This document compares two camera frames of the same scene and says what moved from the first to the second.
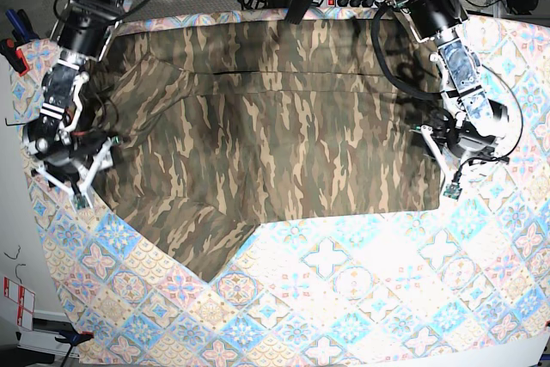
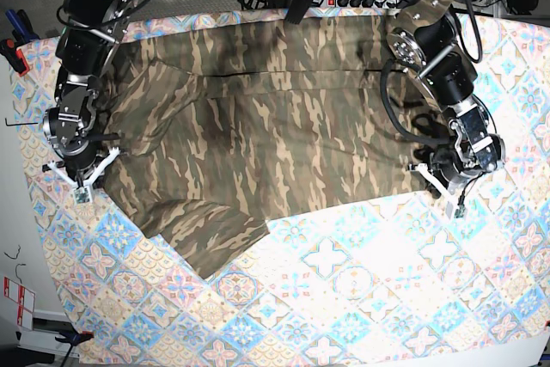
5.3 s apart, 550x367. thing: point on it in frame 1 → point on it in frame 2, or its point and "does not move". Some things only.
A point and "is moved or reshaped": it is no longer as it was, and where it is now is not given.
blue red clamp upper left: x=21 y=33 does not move
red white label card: x=25 y=299 does not move
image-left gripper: x=75 y=176 → x=82 y=183
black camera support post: x=302 y=1 does not move
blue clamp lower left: x=74 y=338 does not move
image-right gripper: x=464 y=144 → x=449 y=174
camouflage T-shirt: x=221 y=126 is moved or reshaped
